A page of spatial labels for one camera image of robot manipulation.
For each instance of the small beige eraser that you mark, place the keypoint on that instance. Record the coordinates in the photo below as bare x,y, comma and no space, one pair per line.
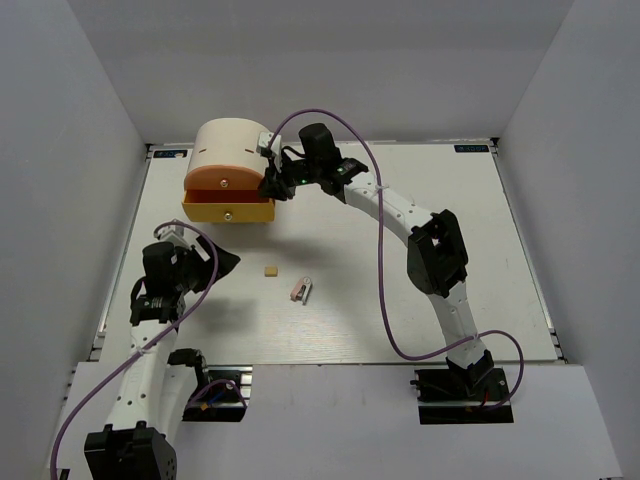
271,271

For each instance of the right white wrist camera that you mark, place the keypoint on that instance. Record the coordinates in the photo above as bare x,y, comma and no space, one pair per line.
269,146

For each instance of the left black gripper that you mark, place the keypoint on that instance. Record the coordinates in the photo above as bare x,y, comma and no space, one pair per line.
207,266

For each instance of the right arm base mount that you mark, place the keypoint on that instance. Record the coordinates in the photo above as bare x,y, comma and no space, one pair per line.
442,400

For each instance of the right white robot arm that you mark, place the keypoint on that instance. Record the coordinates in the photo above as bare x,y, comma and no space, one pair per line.
436,253

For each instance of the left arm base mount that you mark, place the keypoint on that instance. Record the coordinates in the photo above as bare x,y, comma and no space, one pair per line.
222,395

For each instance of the orange organizer drawer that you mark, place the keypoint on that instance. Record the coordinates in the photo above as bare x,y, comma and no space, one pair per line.
222,177

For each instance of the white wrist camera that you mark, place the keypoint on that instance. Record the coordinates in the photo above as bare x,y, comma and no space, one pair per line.
269,146
172,232

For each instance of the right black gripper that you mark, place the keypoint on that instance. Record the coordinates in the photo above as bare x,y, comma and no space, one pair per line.
276,184

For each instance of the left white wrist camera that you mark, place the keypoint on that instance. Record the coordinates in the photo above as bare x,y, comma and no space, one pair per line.
172,232

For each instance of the cream cylindrical desk organizer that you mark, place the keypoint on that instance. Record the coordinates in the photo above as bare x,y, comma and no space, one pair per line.
228,141

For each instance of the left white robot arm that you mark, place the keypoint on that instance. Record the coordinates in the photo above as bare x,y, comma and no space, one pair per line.
136,441

